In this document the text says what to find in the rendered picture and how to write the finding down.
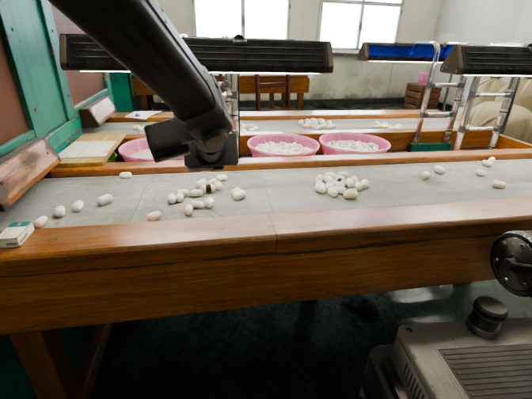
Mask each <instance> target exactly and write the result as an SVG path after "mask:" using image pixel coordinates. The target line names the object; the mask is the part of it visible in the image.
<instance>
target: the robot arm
mask: <svg viewBox="0 0 532 399"><path fill-rule="evenodd" d="M48 1H49V2H50V3H51V4H52V5H53V6H54V7H55V8H57V9H58V10H59V11H60V12H61V13H63V14H64V15H65V16H66V17H67V18H69V19H70V20H71V21H72V22H73V23H75V24H76V25H77V26H78V27H79V28H80V29H81V30H82V31H83V32H84V33H85V34H87V35H88V36H89V37H90V38H91V39H93V40H94V41H95V42H96V43H97V44H99V45H100V46H101V47H102V48H103V49H105V50H106V51H107V53H109V54H110V55H111V56H112V57H113V58H114V59H115V60H117V61H118V62H119V63H120V64H121V65H123V66H124V67H125V68H126V69H127V70H129V71H130V72H131V73H132V74H133V75H134V76H136V78H137V79H138V80H139V81H141V82H142V83H143V84H144V85H145V86H147V87H148V88H149V89H150V90H151V91H153V92H154V93H155V94H156V95H157V96H158V97H160V98H161V99H162V100H163V101H164V102H165V103H166V104H167V105H168V106H169V107H170V108H171V110H172V112H173V118H171V119H167V120H163V121H160V122H157V123H152V124H148V125H146V126H145V127H144V131H145V134H146V140H147V142H148V145H149V148H150V151H151V154H152V156H153V158H154V161H155V162H156V163H158V162H163V161H166V160H169V159H173V158H178V157H182V156H184V165H185V168H186V169H188V171H201V172H208V171H212V170H214V171H222V170H224V165H235V166H237V165H238V145H237V136H236V134H235V133H230V132H231V131H232V130H233V124H232V122H231V119H230V115H229V113H228V110H227V107H226V103H225V100H224V97H223V95H222V90H221V88H220V85H219V84H218V82H217V81H216V79H215V77H214V75H213V74H212V73H209V72H208V70H207V68H206V67H205V66H202V65H201V64H200V63H199V61H198V60H197V59H196V57H195V56H194V55H193V54H192V52H191V51H190V49H189V48H188V46H187V44H186V43H185V42H184V40H183V39H182V38H181V36H180V34H179V33H178V31H177V30H176V29H175V27H174V26H173V24H172V23H171V21H170V20H169V19H168V17H167V16H166V14H165V12H164V11H163V9H162V8H161V7H160V6H159V4H158V2H157V1H156V0H48Z"/></svg>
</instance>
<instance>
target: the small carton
mask: <svg viewBox="0 0 532 399"><path fill-rule="evenodd" d="M34 230H35V229H34V226H33V224H32V221H30V222H12V223H11V224H10V225H9V226H8V227H7V228H6V229H5V230H4V231H3V232H1V233H0V248H12V247H20V246H21V245H22V244H23V243H24V242H25V240H26V239H27V238H28V237H29V235H30V234H31V233H32V232H33V231H34Z"/></svg>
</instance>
